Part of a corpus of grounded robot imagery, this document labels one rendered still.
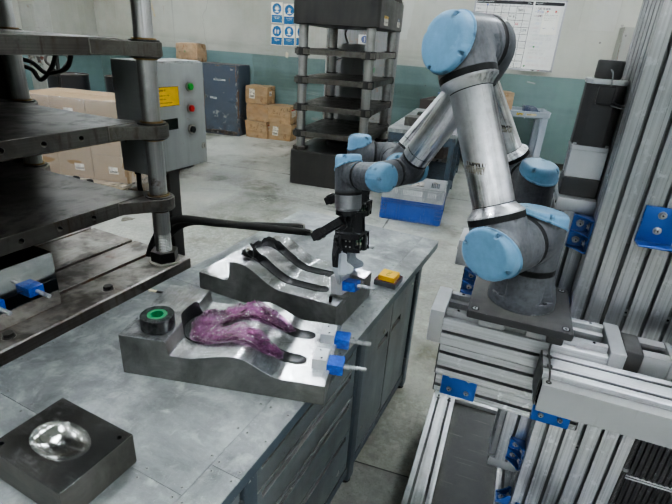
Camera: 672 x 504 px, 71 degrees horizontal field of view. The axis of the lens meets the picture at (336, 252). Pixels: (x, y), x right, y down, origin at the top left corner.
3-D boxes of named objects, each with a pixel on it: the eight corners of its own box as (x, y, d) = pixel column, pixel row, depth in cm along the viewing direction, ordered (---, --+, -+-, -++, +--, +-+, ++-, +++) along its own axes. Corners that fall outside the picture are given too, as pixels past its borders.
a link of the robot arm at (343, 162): (348, 154, 123) (328, 153, 129) (348, 196, 125) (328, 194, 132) (370, 153, 128) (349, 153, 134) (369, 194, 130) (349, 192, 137)
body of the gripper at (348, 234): (358, 256, 130) (359, 212, 127) (331, 253, 133) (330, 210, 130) (369, 250, 136) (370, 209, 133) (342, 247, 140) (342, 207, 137)
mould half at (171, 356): (340, 342, 133) (343, 308, 128) (323, 405, 109) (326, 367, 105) (174, 317, 139) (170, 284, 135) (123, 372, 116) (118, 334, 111)
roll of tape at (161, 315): (178, 317, 119) (177, 305, 118) (172, 335, 112) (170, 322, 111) (145, 317, 118) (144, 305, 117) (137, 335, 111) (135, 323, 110)
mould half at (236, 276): (369, 295, 158) (373, 259, 153) (334, 333, 137) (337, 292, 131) (247, 260, 178) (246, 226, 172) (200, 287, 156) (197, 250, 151)
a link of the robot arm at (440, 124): (513, 6, 103) (401, 163, 138) (484, 1, 97) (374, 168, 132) (548, 40, 99) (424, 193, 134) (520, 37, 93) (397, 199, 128)
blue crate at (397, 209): (443, 214, 489) (447, 194, 480) (439, 227, 452) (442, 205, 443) (386, 205, 504) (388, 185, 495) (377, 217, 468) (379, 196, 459)
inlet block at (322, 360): (366, 372, 117) (368, 354, 115) (364, 385, 112) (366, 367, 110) (315, 364, 119) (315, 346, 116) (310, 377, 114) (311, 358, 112)
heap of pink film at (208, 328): (298, 325, 129) (299, 300, 126) (280, 364, 113) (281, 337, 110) (208, 311, 132) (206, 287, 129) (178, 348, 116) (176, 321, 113)
